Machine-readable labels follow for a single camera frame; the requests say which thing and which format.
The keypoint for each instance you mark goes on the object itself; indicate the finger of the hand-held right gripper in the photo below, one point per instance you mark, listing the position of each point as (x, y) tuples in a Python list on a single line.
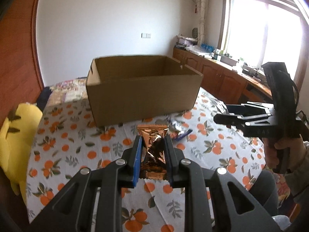
[(227, 119), (236, 108)]

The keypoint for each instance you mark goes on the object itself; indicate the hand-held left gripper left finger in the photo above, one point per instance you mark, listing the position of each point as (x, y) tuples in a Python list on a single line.
[(137, 159)]

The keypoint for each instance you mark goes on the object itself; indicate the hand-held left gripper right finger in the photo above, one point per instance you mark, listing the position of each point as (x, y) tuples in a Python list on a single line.
[(168, 160)]

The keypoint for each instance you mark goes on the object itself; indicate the copper foil snack packet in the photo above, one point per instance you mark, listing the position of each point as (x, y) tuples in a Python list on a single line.
[(153, 147)]

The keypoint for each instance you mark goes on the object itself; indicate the brown cardboard box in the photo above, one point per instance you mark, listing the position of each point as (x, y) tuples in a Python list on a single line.
[(144, 101)]

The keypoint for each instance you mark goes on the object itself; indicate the person's right forearm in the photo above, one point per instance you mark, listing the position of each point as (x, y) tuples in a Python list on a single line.
[(300, 178)]

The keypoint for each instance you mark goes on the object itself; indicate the person's right hand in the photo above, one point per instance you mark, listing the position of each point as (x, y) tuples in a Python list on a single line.
[(294, 152)]

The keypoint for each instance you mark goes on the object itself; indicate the silver blue snack packet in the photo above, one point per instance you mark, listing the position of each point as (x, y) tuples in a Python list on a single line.
[(177, 129)]

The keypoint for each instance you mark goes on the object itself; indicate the long wooden cabinet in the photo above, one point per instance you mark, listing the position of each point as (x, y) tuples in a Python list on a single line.
[(217, 75)]

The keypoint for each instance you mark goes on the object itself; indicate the grey rectangular box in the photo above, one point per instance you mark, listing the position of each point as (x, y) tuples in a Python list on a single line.
[(228, 60)]

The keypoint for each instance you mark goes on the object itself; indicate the clear plastic bag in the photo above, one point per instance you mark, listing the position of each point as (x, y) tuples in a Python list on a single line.
[(200, 52)]

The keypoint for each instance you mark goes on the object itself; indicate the orange fruit print sheet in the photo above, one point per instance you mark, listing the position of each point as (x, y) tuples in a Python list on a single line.
[(72, 137)]

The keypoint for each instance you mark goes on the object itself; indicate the pack of blue bottles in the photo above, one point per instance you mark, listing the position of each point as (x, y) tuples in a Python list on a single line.
[(207, 46)]

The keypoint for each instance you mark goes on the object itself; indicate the person's grey trouser leg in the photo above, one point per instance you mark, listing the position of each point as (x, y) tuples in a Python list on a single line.
[(264, 191)]

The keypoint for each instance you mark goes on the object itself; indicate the wooden framed window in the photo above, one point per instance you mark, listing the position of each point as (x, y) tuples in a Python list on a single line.
[(253, 24)]

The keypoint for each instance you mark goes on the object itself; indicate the stack of boxes and papers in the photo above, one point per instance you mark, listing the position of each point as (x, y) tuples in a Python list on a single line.
[(184, 43)]

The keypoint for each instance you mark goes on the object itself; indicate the floral patterned quilt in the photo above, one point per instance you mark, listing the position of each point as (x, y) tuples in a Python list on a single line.
[(70, 89)]

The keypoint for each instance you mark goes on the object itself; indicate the patterned beige curtain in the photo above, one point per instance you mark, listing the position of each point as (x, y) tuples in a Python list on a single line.
[(200, 12)]

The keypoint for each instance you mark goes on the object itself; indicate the dark blue cloth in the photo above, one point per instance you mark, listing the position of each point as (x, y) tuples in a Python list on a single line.
[(44, 98)]

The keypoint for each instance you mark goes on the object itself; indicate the yellow plush toy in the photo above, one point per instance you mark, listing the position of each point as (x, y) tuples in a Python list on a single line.
[(19, 137)]

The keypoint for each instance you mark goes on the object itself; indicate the brown wooden wardrobe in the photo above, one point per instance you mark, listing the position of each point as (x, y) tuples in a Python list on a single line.
[(17, 53)]

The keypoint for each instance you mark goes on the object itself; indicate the white wall switch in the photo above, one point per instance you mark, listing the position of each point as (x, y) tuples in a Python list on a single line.
[(146, 35)]

